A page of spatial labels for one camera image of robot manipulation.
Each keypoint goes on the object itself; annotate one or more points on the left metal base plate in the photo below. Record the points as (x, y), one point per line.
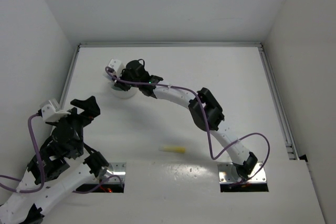
(118, 169)

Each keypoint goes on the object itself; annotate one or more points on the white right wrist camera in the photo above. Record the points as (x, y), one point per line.
(116, 67)

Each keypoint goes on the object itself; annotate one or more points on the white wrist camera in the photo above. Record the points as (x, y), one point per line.
(51, 111)
(116, 67)

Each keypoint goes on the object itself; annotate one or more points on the white round divided organizer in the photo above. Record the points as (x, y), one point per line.
(117, 92)

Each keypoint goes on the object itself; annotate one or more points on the yellow highlighter marker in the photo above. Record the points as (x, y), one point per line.
(172, 149)

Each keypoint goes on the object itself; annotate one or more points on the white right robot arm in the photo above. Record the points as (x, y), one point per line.
(206, 112)

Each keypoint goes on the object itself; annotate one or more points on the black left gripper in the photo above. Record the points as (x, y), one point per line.
(92, 109)

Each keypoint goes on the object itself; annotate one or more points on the metal base plate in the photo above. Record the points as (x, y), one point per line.
(118, 169)
(228, 174)

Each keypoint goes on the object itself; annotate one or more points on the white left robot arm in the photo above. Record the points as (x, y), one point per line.
(61, 165)

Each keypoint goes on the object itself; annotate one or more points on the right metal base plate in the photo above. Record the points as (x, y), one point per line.
(228, 174)

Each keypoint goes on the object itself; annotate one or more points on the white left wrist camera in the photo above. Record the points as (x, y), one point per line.
(51, 111)

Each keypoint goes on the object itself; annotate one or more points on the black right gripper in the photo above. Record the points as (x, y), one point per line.
(123, 85)

